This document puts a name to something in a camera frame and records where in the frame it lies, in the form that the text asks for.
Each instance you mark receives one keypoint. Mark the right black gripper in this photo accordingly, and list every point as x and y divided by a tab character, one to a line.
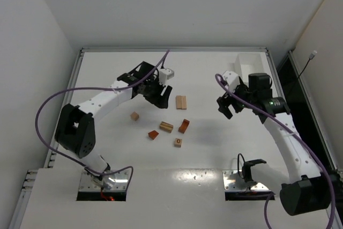
230	101

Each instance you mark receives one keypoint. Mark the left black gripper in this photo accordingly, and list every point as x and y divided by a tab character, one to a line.
154	93

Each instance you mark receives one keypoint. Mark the long light wood plank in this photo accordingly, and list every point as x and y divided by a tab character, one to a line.
179	104

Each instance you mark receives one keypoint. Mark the small light wood cube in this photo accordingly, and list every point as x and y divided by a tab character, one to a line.
134	116

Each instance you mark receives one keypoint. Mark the wood cube with letter O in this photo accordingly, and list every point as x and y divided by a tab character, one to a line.
178	142

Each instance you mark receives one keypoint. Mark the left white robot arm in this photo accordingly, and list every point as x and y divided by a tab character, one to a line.
76	125

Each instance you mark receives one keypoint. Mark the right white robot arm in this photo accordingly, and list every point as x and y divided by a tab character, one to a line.
308	186

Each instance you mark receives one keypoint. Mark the striped wood block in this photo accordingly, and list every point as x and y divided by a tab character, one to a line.
166	127

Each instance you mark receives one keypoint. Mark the red-brown wedge block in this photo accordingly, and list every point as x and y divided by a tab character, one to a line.
153	134

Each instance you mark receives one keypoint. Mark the red-brown arch block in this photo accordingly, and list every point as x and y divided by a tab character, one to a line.
183	127

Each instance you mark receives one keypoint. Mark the white open box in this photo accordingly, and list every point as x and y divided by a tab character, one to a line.
247	63

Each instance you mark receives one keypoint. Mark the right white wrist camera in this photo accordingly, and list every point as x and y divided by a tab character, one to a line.
231	79

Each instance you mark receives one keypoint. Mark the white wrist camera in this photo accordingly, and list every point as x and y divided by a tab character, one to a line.
231	79
165	74

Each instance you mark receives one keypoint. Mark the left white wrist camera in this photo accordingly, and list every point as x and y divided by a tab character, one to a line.
165	74

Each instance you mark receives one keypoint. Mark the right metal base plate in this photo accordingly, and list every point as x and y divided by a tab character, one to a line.
234	184

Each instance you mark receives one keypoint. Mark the metal base plate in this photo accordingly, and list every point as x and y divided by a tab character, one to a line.
234	184
111	183

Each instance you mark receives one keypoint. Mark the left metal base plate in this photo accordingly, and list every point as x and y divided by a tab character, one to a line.
111	183

